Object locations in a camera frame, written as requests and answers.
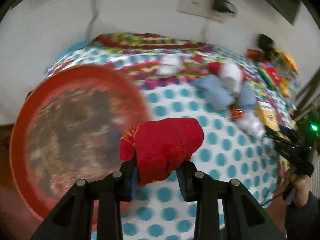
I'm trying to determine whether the red sock gold print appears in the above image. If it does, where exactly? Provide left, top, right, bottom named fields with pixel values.
left=207, top=62, right=223, bottom=75

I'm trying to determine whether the white folded sock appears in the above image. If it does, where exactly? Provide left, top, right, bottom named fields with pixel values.
left=218, top=61, right=244, bottom=98

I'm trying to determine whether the light blue sock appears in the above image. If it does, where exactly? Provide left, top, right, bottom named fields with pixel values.
left=238, top=81, right=257, bottom=111
left=191, top=75, right=235, bottom=112

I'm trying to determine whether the yellow small box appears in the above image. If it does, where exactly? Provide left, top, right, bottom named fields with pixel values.
left=255, top=101, right=280, bottom=132

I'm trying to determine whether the red gold snack packet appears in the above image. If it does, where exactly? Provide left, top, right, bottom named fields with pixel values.
left=230, top=108, right=245, bottom=120

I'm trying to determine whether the white wall socket plate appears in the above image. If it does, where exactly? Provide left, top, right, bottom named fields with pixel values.
left=177, top=0, right=233, bottom=23

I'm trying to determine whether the black power adapter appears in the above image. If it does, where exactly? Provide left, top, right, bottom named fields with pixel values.
left=212, top=0, right=235, bottom=14

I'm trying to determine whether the orange snack packet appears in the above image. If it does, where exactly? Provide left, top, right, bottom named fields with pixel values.
left=246, top=49, right=260, bottom=62

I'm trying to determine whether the white crumpled plastic wrap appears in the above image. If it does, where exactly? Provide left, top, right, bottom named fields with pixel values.
left=237, top=115, right=266, bottom=140

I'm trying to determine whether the red green card box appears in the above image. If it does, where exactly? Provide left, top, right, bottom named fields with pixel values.
left=258, top=62, right=282, bottom=89

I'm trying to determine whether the white rolled sock left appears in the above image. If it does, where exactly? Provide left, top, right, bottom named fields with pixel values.
left=156, top=55, right=182, bottom=78

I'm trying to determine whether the polka dot tablecloth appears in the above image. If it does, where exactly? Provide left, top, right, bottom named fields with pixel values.
left=43, top=32, right=301, bottom=240

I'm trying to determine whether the black device on table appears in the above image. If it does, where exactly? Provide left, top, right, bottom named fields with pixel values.
left=258, top=34, right=274, bottom=53

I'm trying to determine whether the clear bag of snacks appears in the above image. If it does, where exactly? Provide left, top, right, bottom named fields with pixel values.
left=271, top=49, right=299, bottom=99

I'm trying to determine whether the person's right hand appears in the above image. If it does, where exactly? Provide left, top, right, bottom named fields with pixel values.
left=285, top=170, right=310, bottom=207

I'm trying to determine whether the red round metal tray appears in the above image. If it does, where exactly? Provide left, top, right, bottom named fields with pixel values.
left=10, top=64, right=150, bottom=221

